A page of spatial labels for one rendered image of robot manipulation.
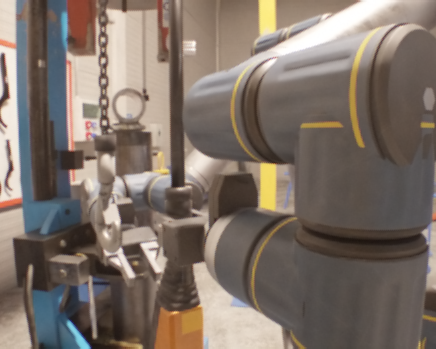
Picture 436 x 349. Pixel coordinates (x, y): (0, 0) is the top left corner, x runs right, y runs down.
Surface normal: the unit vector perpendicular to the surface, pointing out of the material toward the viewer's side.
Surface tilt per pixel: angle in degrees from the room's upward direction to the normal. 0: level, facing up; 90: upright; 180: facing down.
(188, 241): 90
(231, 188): 90
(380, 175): 90
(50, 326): 90
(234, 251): 70
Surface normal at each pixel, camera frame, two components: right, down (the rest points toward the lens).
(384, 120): -0.25, 0.35
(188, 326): 0.53, 0.08
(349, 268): -0.50, 0.09
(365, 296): -0.26, 0.10
